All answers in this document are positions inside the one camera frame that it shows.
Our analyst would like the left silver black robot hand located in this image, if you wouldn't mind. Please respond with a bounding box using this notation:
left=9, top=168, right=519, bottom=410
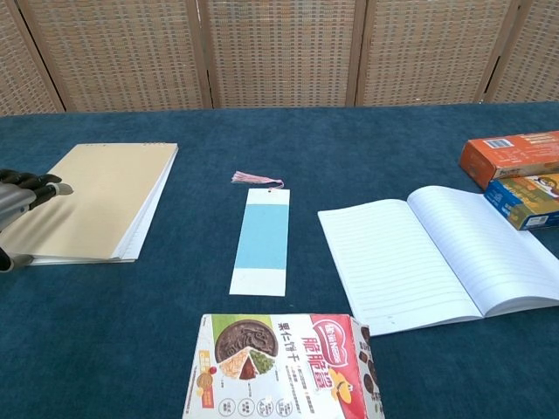
left=0, top=168, right=74, bottom=274

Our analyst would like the orange cardboard box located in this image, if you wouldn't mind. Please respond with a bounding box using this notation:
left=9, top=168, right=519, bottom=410
left=459, top=130, right=559, bottom=191

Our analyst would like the open lined white notebook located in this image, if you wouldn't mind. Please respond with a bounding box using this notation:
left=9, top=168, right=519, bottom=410
left=317, top=185, right=559, bottom=338

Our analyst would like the woven wooden folding screen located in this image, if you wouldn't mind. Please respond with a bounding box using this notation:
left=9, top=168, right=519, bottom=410
left=0, top=0, right=559, bottom=117

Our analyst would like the blue yellow cartoon box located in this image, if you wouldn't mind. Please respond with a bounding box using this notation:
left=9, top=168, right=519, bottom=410
left=483, top=172, right=559, bottom=231

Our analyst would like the white red wafer box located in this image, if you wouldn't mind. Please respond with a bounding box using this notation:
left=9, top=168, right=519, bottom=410
left=182, top=313, right=386, bottom=419

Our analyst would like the cream blue bookmark pink tassel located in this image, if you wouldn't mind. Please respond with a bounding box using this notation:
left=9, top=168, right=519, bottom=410
left=229, top=170, right=292, bottom=298

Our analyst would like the teal table cloth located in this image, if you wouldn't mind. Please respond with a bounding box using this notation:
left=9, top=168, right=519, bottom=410
left=0, top=101, right=559, bottom=419

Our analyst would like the tan cover notebook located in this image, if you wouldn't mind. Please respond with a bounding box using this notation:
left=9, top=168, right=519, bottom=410
left=0, top=142, right=179, bottom=266

